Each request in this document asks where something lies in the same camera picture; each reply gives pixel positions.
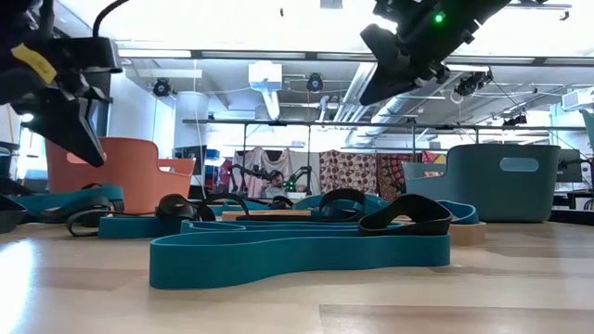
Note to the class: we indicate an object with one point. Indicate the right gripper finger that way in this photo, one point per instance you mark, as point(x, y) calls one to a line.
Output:
point(394, 69)

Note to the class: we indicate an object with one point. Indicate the black ceiling camera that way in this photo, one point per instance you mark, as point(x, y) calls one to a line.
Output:
point(314, 82)
point(161, 88)

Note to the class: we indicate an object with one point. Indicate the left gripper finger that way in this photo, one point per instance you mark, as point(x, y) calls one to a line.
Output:
point(69, 125)

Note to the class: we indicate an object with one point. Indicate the wide tan rubber band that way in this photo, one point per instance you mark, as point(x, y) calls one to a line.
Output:
point(260, 214)
point(468, 234)

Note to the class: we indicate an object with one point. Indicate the pink hanging cloth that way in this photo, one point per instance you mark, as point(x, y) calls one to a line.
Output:
point(269, 158)

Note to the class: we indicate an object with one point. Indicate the black background monitor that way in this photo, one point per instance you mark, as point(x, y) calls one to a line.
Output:
point(190, 160)

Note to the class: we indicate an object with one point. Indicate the spotted hanging cloth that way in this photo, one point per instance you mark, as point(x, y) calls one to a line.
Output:
point(348, 169)

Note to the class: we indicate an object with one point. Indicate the metal rack bar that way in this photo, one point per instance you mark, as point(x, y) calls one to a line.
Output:
point(325, 123)

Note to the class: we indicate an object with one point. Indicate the orange plastic basket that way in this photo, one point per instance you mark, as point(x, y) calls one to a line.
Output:
point(134, 181)

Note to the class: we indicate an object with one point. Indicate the white ceiling box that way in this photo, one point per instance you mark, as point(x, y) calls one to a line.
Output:
point(264, 76)

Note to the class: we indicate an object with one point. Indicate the computer monitor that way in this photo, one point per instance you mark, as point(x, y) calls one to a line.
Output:
point(104, 120)

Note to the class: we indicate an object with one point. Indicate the person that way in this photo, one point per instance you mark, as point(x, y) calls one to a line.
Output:
point(275, 188)

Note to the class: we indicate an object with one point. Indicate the dark teal plastic basket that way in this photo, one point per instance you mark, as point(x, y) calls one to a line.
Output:
point(482, 195)

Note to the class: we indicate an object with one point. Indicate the thin blue rubber band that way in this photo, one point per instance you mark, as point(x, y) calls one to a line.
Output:
point(139, 228)

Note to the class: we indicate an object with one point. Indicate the white ceiling unit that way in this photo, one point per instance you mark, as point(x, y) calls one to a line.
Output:
point(577, 98)

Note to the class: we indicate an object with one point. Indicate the green plastic basket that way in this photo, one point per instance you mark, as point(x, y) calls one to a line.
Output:
point(589, 134)

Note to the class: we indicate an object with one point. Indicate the yellow tape label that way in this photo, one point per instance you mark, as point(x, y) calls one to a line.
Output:
point(34, 62)

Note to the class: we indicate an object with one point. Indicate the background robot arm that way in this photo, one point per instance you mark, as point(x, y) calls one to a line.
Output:
point(301, 172)
point(246, 170)

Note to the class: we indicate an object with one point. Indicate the silver ceiling duct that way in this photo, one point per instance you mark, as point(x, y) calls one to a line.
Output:
point(352, 109)

